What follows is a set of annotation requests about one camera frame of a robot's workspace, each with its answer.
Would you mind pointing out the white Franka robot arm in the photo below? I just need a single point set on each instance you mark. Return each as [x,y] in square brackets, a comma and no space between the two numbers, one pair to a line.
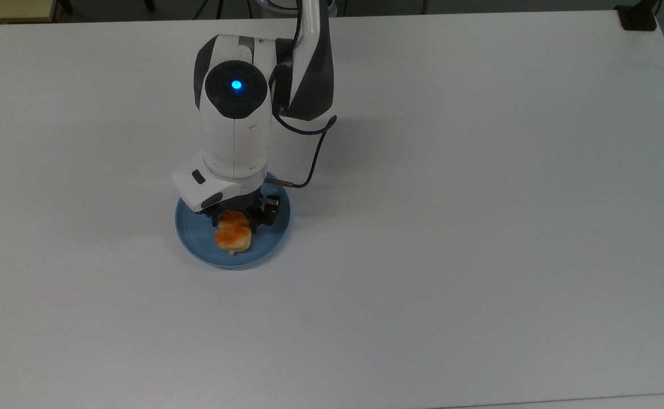
[235,130]

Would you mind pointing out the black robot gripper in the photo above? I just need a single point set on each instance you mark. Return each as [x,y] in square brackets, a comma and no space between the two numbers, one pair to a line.
[268,209]

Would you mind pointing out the blue round plastic plate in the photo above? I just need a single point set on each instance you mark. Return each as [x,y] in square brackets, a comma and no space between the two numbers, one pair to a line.
[269,241]

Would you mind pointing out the black table clamp mount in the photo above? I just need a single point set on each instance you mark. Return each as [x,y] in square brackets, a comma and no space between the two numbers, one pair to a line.
[638,17]

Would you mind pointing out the orange glazed bread loaf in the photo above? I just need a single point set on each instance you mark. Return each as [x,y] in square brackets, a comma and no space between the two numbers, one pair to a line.
[234,236]

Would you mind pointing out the wooden furniture with black frame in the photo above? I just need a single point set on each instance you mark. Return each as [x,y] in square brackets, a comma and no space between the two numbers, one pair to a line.
[11,9]

